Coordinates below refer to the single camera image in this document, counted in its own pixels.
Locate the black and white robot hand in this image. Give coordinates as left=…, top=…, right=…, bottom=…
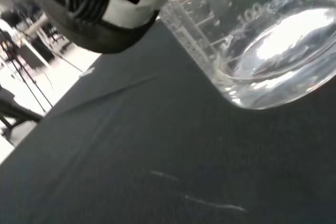
left=22, top=0, right=182, bottom=54

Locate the clear cloth clip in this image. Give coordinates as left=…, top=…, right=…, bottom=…
left=79, top=66, right=96, bottom=78

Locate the black bench cloth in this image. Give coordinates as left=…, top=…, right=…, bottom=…
left=0, top=0, right=336, bottom=224

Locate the black camera tripod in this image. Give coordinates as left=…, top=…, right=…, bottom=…
left=0, top=30, right=54, bottom=114

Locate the dark metal frame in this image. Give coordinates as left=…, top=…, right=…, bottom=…
left=0, top=86, right=45, bottom=141

